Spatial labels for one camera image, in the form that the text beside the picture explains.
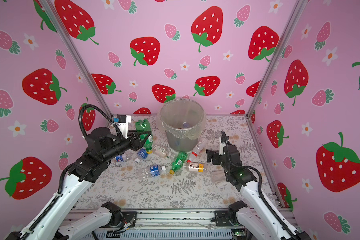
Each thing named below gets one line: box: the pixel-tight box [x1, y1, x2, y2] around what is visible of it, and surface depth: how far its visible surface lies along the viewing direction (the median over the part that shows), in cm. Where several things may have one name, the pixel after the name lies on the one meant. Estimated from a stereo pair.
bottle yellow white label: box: [183, 162, 207, 173], surface depth 89 cm
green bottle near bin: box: [169, 151, 188, 175], surface depth 92 cm
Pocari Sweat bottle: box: [134, 148, 149, 164], surface depth 95 cm
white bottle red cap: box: [186, 137, 208, 163], surface depth 98 cm
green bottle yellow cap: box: [135, 119, 154, 154], surface depth 63 cm
